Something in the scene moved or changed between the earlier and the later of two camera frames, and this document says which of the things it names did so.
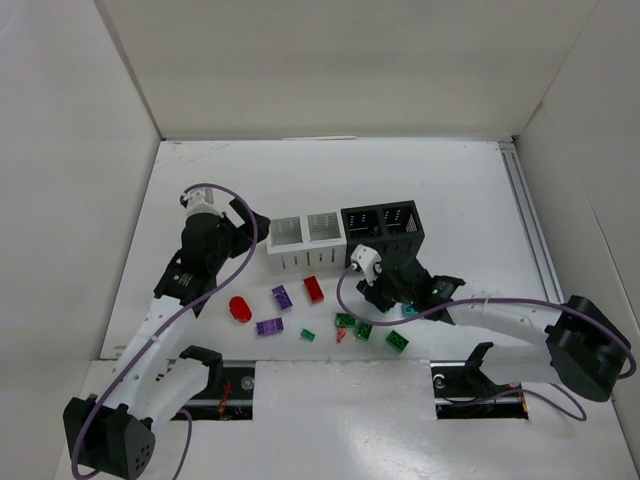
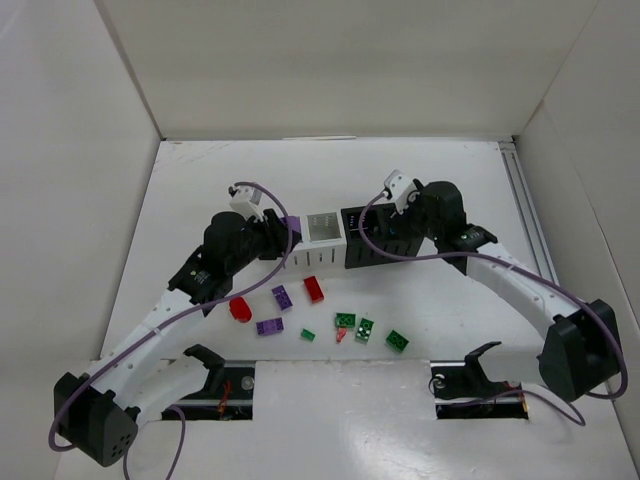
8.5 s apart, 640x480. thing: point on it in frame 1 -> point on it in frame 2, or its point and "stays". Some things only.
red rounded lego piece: x=240 y=309 stays
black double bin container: x=393 y=229 stays
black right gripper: x=382 y=292 -> x=404 y=220
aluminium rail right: x=530 y=222 stays
